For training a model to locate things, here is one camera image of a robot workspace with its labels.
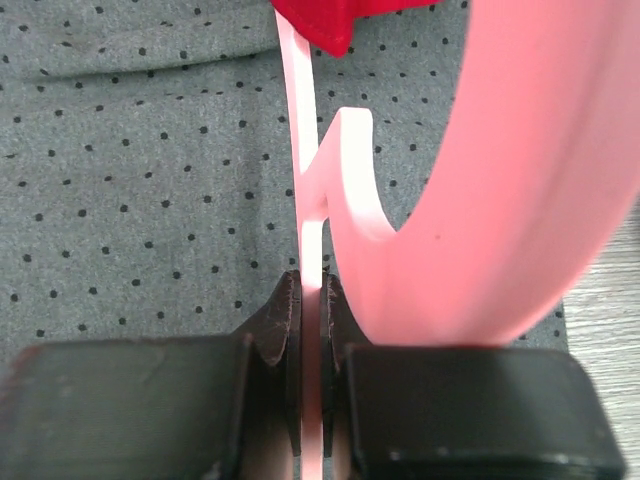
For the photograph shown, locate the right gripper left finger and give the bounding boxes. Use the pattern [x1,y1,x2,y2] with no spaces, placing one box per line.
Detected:
[232,270,302,457]

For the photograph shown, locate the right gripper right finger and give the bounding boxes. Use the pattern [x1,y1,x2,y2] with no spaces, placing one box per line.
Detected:
[320,271,372,458]

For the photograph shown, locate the grey dotted garment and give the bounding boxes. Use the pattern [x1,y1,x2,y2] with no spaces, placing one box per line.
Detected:
[0,0,569,366]

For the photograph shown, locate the pink hanger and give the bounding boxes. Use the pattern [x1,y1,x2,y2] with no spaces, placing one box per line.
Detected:
[275,1,639,479]

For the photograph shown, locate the dark red skirt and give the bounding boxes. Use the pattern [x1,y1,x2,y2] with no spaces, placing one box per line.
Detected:
[271,0,437,58]

